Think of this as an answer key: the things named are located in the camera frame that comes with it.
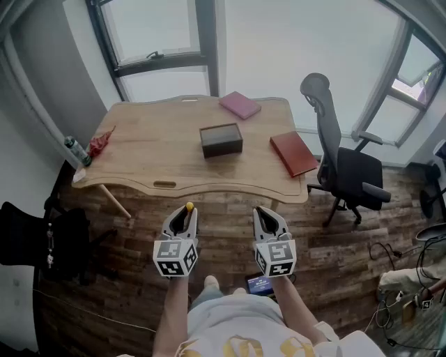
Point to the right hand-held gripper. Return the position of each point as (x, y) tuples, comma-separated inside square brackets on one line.
[(277, 256)]

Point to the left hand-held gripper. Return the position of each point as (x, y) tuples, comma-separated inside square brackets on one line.
[(174, 256)]

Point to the small yellow ball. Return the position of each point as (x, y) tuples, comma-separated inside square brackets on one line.
[(189, 206)]

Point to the dark box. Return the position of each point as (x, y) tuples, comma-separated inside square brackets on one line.
[(221, 144)]

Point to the person's left forearm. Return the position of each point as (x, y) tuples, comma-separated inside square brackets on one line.
[(172, 313)]

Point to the person's right forearm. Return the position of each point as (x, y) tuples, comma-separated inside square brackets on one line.
[(296, 307)]

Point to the dark phone with lit screen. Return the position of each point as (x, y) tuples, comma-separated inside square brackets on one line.
[(259, 285)]

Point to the person's beige shoe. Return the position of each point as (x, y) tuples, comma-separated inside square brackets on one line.
[(211, 282)]

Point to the wooden table leg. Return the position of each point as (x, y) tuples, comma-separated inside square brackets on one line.
[(115, 201)]

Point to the red book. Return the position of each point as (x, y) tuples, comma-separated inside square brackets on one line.
[(293, 153)]

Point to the black office chair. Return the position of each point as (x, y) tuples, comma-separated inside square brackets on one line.
[(352, 171)]

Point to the white shirt with gold print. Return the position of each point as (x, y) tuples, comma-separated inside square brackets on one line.
[(237, 327)]

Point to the small white paper tag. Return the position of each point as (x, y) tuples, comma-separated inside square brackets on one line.
[(78, 176)]

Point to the red crumpled wrapper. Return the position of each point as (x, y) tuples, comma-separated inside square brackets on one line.
[(98, 143)]

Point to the magenta book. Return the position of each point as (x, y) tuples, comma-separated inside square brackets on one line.
[(240, 104)]

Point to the green plastic bottle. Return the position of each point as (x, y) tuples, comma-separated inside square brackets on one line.
[(77, 150)]

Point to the black swivel stool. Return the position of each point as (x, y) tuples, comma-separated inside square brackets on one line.
[(433, 195)]

